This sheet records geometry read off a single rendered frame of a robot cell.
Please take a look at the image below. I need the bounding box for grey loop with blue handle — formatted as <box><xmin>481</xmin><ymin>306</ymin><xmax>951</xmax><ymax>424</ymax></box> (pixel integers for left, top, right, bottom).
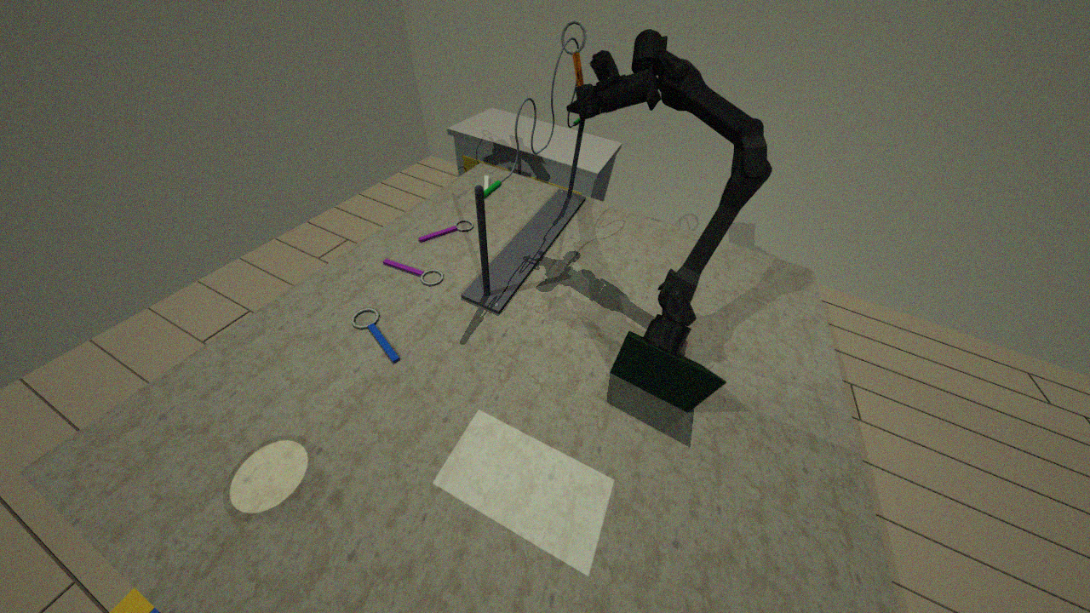
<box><xmin>351</xmin><ymin>308</ymin><xmax>400</xmax><ymax>363</ymax></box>

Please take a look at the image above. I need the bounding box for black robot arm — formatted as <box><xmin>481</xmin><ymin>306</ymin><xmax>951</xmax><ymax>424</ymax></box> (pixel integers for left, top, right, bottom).
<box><xmin>590</xmin><ymin>29</ymin><xmax>772</xmax><ymax>358</ymax></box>

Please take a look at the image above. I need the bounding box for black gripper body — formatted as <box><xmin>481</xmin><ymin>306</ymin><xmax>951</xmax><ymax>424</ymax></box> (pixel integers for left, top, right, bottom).
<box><xmin>576</xmin><ymin>75</ymin><xmax>629</xmax><ymax>120</ymax></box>

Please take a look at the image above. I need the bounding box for purple handle with dark loop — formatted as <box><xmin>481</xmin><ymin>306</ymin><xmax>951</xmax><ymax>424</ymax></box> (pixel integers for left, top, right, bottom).
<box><xmin>417</xmin><ymin>220</ymin><xmax>473</xmax><ymax>242</ymax></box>
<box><xmin>383</xmin><ymin>259</ymin><xmax>444</xmax><ymax>285</ymax></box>

